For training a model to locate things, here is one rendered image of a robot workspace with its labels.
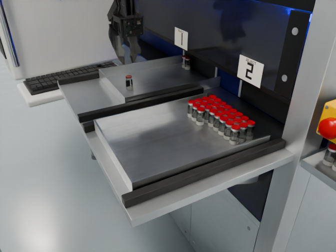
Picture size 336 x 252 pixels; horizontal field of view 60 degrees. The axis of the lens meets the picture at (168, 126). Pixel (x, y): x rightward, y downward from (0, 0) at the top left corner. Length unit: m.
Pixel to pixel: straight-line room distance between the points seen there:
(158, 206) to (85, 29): 1.02
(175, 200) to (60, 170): 1.61
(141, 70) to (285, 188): 0.66
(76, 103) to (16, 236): 1.04
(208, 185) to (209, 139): 0.16
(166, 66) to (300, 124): 0.64
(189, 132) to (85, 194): 1.24
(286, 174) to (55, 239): 1.27
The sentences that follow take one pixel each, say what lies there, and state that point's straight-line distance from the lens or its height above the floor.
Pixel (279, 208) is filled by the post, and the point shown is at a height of 0.71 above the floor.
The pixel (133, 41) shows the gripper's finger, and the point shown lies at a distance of 0.93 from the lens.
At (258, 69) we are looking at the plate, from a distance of 0.74.
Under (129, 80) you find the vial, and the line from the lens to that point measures 0.96.
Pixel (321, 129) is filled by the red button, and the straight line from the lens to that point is 0.62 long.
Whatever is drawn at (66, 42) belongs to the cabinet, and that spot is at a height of 0.93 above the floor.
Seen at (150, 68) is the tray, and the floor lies 0.88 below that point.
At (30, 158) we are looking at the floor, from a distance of 2.31.
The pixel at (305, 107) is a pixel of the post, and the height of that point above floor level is 1.00.
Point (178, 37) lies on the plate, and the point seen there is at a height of 1.02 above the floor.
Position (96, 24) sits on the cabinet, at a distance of 1.43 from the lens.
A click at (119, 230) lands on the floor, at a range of 1.66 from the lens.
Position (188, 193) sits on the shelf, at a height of 0.88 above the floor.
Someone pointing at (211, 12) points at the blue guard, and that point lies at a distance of 0.87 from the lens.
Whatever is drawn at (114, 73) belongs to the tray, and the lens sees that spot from 1.10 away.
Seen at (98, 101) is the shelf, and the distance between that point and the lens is 0.92.
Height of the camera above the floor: 1.28
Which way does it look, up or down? 32 degrees down
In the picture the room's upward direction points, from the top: straight up
